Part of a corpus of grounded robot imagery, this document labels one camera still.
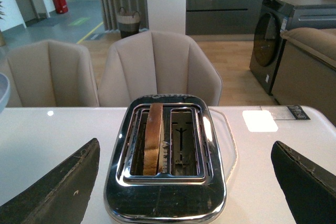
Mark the silver two-slot toaster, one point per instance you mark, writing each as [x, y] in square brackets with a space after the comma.
[190, 189]

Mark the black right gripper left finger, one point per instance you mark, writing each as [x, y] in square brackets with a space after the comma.
[62, 195]

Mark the slice of brown bread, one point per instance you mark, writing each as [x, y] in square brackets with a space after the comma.
[154, 137]

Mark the beige sofa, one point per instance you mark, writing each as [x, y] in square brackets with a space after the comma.
[306, 74]

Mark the white pillar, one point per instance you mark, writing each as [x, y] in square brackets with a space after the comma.
[167, 15]

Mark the white round plate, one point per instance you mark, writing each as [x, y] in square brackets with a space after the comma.
[4, 91]

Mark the beige chair on left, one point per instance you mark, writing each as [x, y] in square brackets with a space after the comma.
[50, 73]

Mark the grey kitchen counter cabinet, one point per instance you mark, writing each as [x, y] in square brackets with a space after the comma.
[219, 5]

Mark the beige chair behind toaster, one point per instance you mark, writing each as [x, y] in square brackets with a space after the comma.
[157, 62]

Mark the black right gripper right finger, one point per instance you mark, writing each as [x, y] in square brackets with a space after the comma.
[309, 189]

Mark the black label on table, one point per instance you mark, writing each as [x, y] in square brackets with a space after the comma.
[298, 112]

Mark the red cabinet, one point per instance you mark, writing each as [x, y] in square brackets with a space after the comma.
[60, 6]

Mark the woven basket with handles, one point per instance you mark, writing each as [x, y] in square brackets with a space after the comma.
[128, 22]

